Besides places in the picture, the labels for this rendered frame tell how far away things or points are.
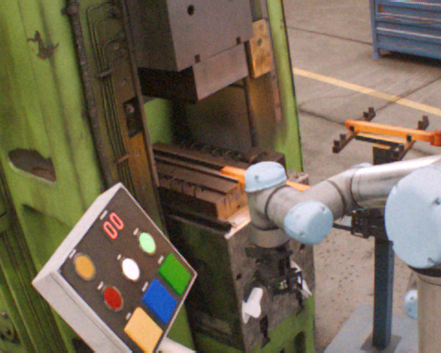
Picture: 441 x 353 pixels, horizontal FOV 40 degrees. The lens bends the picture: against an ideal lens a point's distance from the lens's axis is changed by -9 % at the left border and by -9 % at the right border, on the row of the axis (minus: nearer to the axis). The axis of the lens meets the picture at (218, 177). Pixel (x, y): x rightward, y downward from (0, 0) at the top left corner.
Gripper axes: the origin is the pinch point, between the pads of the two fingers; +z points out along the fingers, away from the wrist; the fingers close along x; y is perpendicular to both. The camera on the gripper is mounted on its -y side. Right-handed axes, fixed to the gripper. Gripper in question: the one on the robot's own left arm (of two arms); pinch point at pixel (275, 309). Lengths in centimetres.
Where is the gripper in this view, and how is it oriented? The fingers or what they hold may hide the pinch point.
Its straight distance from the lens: 140.7
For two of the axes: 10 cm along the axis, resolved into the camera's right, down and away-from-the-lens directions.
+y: 3.9, 3.8, -8.4
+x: 9.1, -3.0, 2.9
